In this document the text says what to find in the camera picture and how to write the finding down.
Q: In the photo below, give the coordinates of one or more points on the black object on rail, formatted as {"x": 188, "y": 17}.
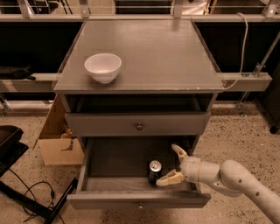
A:
{"x": 16, "y": 73}

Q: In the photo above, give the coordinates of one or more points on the grey upper drawer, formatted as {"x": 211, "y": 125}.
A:
{"x": 137, "y": 124}

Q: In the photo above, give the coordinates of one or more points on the open grey middle drawer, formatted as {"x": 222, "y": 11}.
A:
{"x": 114, "y": 175}

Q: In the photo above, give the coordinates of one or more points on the grey drawer cabinet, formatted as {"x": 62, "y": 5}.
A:
{"x": 165, "y": 68}

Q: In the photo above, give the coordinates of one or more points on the cardboard box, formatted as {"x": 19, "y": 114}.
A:
{"x": 56, "y": 141}

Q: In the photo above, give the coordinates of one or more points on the grey metal rail frame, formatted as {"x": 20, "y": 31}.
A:
{"x": 44, "y": 82}

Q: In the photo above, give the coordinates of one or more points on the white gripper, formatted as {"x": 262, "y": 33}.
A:
{"x": 190, "y": 168}

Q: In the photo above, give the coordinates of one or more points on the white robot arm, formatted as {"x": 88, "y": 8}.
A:
{"x": 229, "y": 178}

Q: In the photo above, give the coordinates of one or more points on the blue pepsi can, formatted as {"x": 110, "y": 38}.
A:
{"x": 154, "y": 173}

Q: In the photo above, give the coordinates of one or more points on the white ceramic bowl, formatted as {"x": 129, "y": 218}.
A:
{"x": 103, "y": 67}

